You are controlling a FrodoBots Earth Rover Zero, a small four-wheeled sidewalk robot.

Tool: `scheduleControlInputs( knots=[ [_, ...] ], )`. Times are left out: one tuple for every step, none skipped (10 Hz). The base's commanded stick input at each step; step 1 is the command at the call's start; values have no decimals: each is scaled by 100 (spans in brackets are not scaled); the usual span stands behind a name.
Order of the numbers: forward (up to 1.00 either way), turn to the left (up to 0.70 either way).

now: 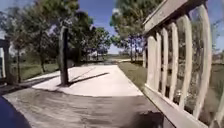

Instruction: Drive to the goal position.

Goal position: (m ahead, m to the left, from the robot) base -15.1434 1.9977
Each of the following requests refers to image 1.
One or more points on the group of green trees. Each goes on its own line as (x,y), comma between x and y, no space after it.
(133,23)
(43,26)

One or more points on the dark wooden post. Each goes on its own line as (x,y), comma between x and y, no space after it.
(63,56)

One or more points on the pale wooden railing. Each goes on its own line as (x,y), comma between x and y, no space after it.
(166,66)

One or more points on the pale concrete path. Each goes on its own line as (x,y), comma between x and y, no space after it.
(100,80)

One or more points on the grass strip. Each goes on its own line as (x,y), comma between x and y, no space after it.
(133,71)
(33,70)

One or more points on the wooden boardwalk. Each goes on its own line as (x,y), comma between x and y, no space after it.
(76,110)

